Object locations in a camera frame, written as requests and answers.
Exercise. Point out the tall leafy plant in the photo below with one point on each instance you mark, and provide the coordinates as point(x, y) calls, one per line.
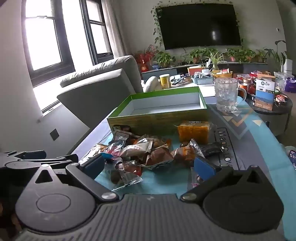
point(277, 54)

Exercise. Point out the yellow can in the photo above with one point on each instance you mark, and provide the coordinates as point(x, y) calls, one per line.
point(165, 81)

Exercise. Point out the orange cake packet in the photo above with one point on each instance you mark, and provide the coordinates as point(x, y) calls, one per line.
point(193, 132)

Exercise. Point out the spider plant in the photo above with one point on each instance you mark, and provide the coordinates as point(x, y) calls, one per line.
point(214, 59)

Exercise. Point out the ivy vine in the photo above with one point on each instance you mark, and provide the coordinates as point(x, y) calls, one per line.
point(157, 25)

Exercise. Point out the purple bag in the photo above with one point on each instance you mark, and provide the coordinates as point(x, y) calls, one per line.
point(291, 85)

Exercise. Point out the dark snack packet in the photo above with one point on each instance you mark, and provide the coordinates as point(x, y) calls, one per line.
point(211, 148)

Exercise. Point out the white air purifier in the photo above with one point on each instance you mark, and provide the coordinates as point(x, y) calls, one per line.
point(287, 65)

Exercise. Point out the pile of snack packets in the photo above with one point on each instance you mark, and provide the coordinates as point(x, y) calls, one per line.
point(138, 153)

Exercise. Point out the white curtain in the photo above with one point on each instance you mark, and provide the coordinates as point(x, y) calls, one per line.
point(113, 25)

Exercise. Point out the white pillow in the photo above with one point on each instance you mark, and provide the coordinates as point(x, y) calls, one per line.
point(151, 84)

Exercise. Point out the wicker basket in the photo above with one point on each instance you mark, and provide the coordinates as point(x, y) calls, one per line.
point(222, 75)

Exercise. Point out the white coffee table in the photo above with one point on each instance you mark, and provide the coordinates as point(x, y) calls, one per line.
point(185, 85)

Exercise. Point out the clear glass mug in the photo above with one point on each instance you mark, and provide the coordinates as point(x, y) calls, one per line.
point(225, 93)

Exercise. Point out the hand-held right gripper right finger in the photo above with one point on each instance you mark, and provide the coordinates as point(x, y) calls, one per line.
point(204, 168)

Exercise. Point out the wall television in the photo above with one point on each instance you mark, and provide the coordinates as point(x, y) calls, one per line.
point(198, 26)

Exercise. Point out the blue plastic basket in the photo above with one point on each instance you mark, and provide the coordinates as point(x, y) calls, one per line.
point(203, 80)

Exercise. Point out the large dark-framed window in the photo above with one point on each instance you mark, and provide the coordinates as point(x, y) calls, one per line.
point(44, 39)

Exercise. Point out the white and blue carton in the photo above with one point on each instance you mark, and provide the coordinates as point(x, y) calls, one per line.
point(265, 95)

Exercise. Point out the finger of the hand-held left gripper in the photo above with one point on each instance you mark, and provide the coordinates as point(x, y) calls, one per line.
point(64, 158)
point(37, 154)

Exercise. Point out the row of potted plants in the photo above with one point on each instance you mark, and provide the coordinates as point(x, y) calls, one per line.
point(240, 55)

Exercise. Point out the red flower decoration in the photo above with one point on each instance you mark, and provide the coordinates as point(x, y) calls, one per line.
point(144, 58)

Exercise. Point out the narrow dark-framed window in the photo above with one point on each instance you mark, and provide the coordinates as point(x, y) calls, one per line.
point(97, 30)

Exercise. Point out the black wall socket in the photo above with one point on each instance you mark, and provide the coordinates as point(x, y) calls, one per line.
point(54, 134)

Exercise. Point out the grey sofa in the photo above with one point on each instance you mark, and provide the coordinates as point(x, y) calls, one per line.
point(97, 92)

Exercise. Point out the leafy potted plant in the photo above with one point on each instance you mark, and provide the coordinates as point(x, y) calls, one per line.
point(164, 58)
point(198, 55)

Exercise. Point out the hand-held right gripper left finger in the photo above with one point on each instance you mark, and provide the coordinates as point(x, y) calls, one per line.
point(94, 165)

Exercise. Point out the green cardboard box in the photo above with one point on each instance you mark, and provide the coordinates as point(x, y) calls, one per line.
point(159, 113)

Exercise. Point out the round dark side table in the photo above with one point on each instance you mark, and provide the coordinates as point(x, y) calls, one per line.
point(277, 115)

